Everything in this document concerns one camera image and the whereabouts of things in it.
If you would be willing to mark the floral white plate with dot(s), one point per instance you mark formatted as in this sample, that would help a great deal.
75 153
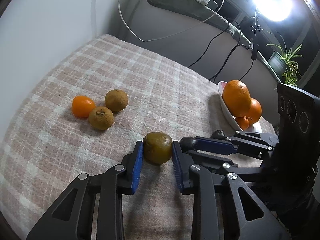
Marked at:
231 119

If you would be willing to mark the smooth round orange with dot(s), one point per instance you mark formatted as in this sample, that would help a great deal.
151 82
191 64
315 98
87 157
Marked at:
254 113

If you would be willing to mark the green potted plant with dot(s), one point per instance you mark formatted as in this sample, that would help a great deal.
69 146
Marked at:
283 61

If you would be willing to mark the small orange kumquat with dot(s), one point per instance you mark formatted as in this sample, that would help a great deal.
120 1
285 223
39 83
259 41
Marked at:
82 106

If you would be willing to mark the beige plaid cloth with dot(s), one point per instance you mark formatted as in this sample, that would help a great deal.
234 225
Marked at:
46 146

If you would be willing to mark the dark plum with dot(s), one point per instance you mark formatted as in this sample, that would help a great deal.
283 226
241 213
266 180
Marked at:
218 134
188 143

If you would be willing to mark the green-brown kiwi-like fruit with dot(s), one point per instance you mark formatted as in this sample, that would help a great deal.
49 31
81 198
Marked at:
157 147

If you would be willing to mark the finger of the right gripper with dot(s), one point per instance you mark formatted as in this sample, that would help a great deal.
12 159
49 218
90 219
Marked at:
232 145
220 164

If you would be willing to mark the grey-green towel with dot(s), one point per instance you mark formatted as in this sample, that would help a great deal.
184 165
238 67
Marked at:
245 34

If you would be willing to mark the brown longan fruit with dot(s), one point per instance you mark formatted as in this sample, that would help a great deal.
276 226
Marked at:
116 100
101 118

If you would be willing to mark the large rough orange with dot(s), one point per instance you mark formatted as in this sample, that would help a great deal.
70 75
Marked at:
237 98

